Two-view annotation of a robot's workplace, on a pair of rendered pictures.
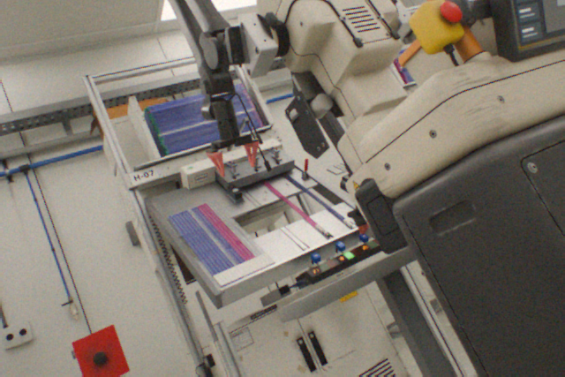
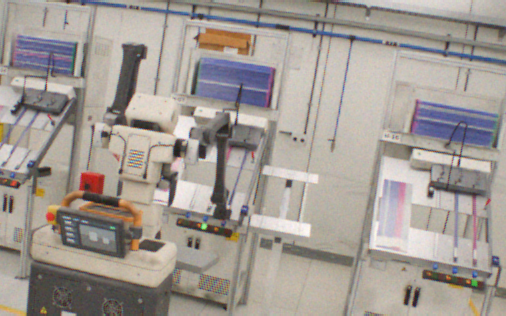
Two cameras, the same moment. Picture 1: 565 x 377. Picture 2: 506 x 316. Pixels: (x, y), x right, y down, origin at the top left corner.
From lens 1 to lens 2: 2.23 m
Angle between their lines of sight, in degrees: 43
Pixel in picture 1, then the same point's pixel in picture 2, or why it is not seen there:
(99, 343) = (90, 180)
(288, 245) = (187, 197)
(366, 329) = (229, 261)
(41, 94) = not seen: outside the picture
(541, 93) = (67, 260)
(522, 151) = (40, 270)
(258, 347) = (168, 226)
